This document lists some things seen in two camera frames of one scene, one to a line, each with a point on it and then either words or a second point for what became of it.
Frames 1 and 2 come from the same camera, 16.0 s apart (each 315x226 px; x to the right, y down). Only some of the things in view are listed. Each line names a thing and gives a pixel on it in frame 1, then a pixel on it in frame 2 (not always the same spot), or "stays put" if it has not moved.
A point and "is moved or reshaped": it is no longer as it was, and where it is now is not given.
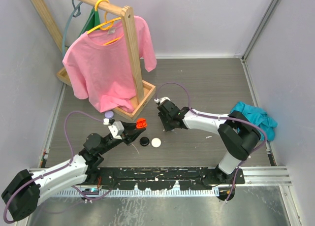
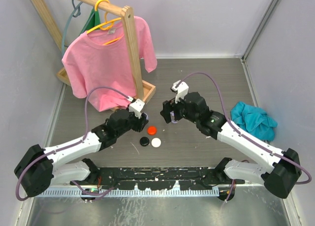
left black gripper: (126, 138) → (140, 122)
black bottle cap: (144, 141) stays put
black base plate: (153, 178) stays put
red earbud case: (141, 123) is moved or reshaped
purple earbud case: (109, 114) is moved or reshaped
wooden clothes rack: (144, 90) stays put
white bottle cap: (156, 142) stays put
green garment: (92, 21) stays put
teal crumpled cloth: (258, 117) stays put
